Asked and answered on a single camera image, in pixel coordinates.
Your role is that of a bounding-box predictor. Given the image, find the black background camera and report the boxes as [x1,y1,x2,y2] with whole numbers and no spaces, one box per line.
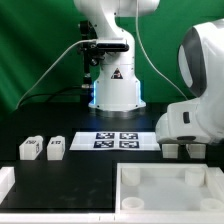
[96,38,129,52]

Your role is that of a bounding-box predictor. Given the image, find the black camera stand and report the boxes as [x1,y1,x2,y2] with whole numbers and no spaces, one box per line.
[79,20,97,104]

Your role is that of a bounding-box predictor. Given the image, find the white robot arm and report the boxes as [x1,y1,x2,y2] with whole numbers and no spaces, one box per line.
[73,0,224,144]

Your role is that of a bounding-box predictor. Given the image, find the black cable on table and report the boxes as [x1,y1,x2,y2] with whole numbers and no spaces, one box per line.
[19,85,88,107]

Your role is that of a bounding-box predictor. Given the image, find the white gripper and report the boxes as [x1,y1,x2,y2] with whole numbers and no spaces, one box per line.
[155,101,211,144]

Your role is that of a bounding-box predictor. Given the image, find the white square tabletop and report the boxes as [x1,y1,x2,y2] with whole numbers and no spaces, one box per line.
[115,163,224,213]

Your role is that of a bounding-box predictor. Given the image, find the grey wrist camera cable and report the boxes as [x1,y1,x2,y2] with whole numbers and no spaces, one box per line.
[134,0,190,101]

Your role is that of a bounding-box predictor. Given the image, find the white left obstacle block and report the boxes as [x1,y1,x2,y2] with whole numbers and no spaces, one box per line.
[0,167,15,204]

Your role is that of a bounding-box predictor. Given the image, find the white sheet with markers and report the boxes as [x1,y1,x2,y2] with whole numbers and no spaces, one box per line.
[70,132,160,151]

